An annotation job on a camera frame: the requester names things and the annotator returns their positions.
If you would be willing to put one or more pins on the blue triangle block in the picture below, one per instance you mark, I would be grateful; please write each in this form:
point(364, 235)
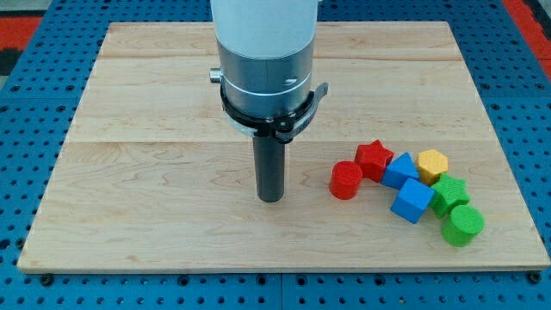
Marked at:
point(399, 171)

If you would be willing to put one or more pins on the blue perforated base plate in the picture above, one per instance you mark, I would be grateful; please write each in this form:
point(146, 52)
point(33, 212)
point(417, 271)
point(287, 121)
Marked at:
point(41, 95)

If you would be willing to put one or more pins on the yellow hexagon block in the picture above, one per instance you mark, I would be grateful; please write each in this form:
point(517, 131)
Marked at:
point(431, 164)

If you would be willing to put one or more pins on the wooden board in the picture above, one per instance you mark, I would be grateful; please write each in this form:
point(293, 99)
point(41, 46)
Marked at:
point(152, 179)

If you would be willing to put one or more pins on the red star block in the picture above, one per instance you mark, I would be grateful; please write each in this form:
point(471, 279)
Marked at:
point(373, 159)

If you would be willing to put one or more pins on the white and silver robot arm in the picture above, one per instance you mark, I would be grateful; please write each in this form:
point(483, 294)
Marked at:
point(266, 64)

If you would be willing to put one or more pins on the red cylinder block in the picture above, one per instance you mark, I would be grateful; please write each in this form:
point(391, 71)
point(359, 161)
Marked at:
point(346, 177)

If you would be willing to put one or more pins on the green cylinder block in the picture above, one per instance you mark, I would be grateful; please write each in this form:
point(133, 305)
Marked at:
point(463, 224)

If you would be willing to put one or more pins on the green star block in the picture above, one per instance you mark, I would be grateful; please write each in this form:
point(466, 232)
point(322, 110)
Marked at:
point(449, 192)

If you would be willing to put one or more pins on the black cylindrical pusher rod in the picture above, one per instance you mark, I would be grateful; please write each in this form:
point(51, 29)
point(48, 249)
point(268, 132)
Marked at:
point(269, 158)

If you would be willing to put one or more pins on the blue cube block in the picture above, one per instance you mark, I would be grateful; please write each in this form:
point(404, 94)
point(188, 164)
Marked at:
point(412, 200)

